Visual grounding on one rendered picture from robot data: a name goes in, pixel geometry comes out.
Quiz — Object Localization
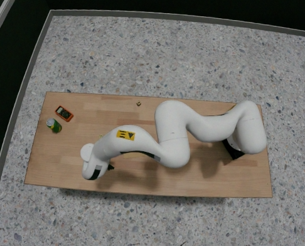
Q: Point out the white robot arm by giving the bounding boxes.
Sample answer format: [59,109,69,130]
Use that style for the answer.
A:
[80,100,267,180]

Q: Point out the green drink can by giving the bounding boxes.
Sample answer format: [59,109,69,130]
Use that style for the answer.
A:
[46,118,62,132]

